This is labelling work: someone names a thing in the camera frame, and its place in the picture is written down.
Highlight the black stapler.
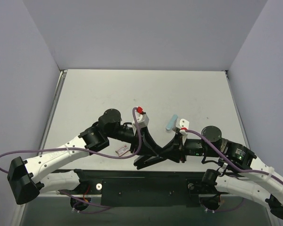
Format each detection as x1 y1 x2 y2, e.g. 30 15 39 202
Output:
133 154 180 170

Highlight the light blue white stapler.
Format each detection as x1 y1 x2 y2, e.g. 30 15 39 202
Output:
165 114 178 132

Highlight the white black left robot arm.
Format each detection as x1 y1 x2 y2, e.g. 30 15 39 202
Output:
7 107 149 205

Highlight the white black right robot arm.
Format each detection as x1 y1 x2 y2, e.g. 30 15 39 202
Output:
166 122 283 220

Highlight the red white staple box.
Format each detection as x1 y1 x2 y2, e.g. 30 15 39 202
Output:
115 145 130 157

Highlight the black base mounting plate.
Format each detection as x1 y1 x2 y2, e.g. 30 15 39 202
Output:
33 168 260 209

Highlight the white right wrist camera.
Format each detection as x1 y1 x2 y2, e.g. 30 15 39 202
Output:
173 118 190 145

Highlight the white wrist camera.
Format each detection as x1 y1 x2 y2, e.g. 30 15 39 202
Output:
173 118 190 145
132 106 149 133

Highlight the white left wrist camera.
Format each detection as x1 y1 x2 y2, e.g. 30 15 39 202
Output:
132 106 149 133

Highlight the black looped cable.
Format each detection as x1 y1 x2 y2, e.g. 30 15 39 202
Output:
201 155 229 177

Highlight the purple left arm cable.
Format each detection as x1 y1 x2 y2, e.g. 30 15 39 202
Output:
0 107 143 214

